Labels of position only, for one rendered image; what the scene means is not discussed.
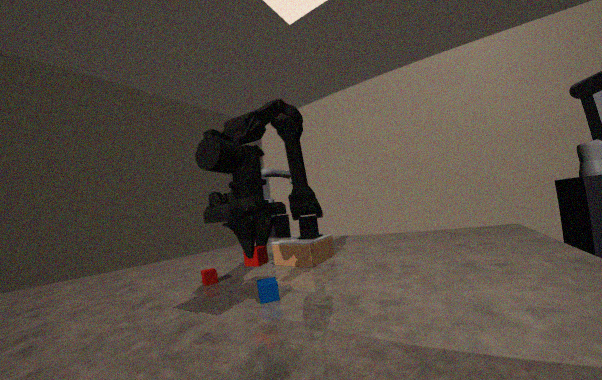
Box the blue cube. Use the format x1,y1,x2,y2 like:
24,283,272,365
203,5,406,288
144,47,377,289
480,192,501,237
257,277,280,304

